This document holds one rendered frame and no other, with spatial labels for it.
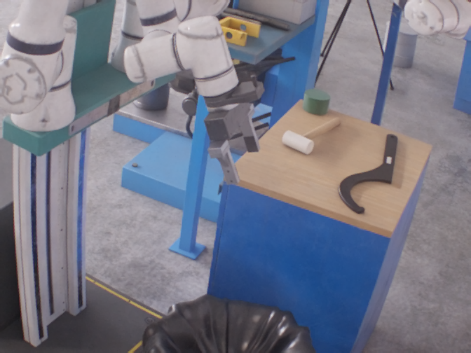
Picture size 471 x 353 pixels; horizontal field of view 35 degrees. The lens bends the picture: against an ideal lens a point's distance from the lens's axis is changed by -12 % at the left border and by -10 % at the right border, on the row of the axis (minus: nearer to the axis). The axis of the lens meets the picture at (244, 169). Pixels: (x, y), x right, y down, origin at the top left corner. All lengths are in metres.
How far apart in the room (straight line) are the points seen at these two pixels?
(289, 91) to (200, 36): 2.68
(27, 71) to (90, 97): 0.49
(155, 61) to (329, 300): 1.26
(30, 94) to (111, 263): 2.05
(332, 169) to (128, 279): 1.26
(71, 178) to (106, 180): 1.78
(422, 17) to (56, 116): 0.93
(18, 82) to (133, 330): 1.36
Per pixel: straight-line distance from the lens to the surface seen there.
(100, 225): 3.95
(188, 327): 2.42
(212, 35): 1.66
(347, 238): 2.54
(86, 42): 2.26
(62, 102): 1.98
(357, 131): 3.05
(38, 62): 1.73
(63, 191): 2.59
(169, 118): 4.69
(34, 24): 1.71
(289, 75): 4.28
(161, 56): 1.68
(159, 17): 1.80
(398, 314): 3.72
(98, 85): 2.24
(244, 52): 3.26
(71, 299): 2.84
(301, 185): 2.61
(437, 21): 1.68
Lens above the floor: 2.22
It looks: 29 degrees down
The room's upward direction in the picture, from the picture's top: 10 degrees clockwise
